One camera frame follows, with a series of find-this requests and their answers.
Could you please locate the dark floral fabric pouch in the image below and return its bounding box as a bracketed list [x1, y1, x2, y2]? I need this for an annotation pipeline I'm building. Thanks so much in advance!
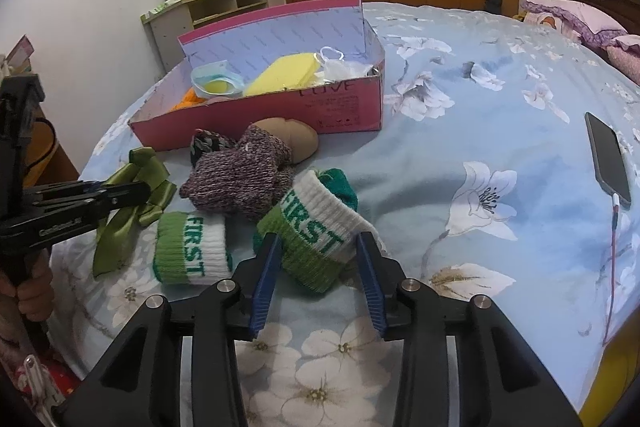
[190, 129, 236, 167]

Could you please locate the left hand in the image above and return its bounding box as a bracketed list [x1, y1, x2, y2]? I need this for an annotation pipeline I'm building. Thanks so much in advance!
[1, 249, 54, 323]

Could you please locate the tan stocking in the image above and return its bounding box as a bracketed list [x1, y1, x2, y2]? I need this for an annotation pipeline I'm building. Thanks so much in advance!
[254, 117, 319, 165]

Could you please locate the black smartphone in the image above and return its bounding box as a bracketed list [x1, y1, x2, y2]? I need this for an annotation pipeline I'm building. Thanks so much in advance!
[585, 112, 631, 207]

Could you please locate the light blue face mask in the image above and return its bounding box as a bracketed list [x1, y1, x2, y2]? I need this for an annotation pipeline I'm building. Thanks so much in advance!
[190, 61, 245, 98]

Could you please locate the green white sock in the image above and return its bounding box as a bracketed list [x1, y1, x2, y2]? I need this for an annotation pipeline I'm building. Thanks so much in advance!
[253, 168, 386, 294]
[153, 211, 232, 286]

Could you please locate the pink cardboard box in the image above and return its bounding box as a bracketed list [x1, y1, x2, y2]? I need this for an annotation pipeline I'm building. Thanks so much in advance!
[129, 0, 385, 150]

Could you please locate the black cable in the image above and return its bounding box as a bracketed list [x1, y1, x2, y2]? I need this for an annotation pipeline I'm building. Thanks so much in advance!
[22, 116, 58, 180]

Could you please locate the floral blue bedspread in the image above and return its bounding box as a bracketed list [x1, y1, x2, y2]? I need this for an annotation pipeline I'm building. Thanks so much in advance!
[49, 3, 639, 426]

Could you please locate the green satin ribbon bow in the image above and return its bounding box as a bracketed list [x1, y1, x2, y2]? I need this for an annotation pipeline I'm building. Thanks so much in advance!
[92, 146, 177, 279]

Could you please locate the white shelf desk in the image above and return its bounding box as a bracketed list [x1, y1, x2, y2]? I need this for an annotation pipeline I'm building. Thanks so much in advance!
[140, 0, 268, 72]

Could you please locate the dark wooden headboard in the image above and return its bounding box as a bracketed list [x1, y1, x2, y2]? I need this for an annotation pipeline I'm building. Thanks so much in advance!
[570, 0, 640, 35]

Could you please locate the black bag by wardrobe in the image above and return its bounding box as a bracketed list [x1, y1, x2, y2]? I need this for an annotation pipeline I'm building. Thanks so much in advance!
[484, 0, 503, 15]

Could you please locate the upper orange cloth bundle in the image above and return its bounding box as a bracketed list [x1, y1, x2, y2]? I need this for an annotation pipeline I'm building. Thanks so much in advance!
[171, 88, 206, 110]

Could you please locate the purple knitted sock bundle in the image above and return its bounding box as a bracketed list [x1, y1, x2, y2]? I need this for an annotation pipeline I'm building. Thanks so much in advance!
[179, 124, 294, 222]

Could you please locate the pink ruffled pillow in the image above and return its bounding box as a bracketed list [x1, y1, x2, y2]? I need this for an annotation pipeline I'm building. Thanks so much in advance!
[522, 0, 628, 49]

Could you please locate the yellow sponge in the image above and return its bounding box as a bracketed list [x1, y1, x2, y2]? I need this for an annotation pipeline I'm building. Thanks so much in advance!
[243, 53, 319, 96]

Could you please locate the white plastic bag with rings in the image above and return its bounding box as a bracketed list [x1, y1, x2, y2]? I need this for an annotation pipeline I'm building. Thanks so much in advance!
[314, 46, 374, 83]

